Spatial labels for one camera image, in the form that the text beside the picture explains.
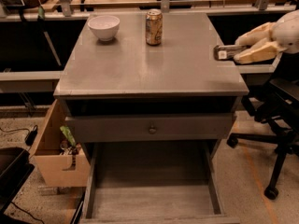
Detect grey upper drawer with knob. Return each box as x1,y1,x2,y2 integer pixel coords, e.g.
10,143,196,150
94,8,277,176
65,113,235,143

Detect grey wooden drawer cabinet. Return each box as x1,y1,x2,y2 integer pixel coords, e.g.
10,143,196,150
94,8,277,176
53,11,249,224

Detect white ceramic bowl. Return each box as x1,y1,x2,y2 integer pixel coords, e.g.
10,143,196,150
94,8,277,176
88,15,121,41

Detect black office chair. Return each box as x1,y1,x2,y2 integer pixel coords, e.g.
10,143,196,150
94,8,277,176
227,53,299,200

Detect black power adapter with cable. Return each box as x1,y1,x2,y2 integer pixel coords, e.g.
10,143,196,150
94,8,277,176
0,125,38,147

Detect grey open middle drawer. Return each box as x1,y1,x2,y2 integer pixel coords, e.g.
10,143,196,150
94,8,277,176
79,140,241,224

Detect metal frame workbench behind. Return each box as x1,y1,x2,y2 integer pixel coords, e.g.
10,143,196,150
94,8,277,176
0,0,297,45

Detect black rxbar chocolate bar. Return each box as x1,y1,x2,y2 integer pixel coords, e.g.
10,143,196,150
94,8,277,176
213,45,248,61

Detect gold soda can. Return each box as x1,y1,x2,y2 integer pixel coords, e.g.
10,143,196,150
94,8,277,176
146,9,163,46

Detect black bin at left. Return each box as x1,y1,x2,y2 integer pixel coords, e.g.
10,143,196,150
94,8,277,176
0,147,35,215

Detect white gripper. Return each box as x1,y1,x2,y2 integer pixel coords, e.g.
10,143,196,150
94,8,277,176
234,10,299,64

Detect green item in box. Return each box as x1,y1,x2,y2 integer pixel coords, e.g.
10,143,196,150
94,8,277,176
60,126,77,147

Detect light wooden box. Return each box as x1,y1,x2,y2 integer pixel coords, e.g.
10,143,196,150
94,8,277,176
31,101,90,187

